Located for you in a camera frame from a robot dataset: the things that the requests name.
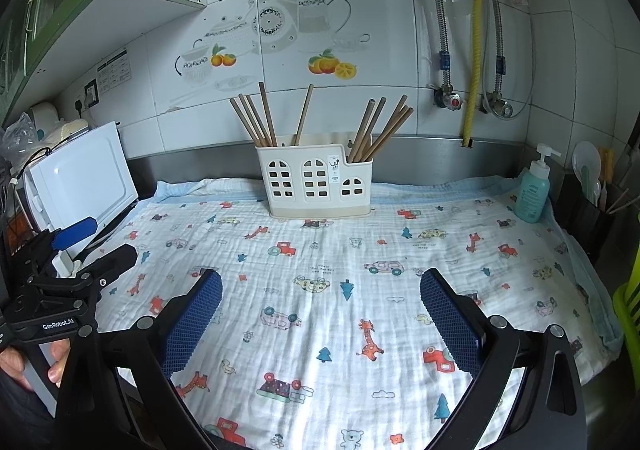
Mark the white wall label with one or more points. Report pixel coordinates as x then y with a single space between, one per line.
114 70

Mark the printed white blanket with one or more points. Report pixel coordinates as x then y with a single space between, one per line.
325 330

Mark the black utensil container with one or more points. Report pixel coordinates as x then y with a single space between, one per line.
585 225

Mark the metal valve with red knob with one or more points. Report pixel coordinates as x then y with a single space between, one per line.
450 100

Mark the pale thin stick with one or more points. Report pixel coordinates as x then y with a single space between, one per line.
619 202
627 204

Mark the green plastic dish rack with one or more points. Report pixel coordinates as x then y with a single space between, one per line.
627 320

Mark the white microwave oven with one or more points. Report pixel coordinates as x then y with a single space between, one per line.
80 180

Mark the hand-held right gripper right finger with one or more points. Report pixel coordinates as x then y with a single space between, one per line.
450 325

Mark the dark wall switch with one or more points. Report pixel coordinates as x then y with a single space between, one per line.
91 93

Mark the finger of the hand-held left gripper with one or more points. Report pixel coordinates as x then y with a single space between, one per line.
75 232
115 257

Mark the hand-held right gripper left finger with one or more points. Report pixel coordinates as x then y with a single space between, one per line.
192 325

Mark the white plastic utensil holder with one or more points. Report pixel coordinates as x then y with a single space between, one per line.
315 180

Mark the white round appliance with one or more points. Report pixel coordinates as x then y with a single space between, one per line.
45 114

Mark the yellow bottle brush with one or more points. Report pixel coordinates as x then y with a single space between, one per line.
606 163

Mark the group of wooden chopsticks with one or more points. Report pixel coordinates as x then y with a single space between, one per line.
267 115

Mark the person's left hand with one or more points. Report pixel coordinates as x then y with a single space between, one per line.
59 365

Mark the teal pump soap bottle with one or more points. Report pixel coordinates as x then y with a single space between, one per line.
532 195

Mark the clear plastic bag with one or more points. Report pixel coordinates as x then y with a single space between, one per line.
20 133

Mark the metal water valve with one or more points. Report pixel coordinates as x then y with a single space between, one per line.
500 109

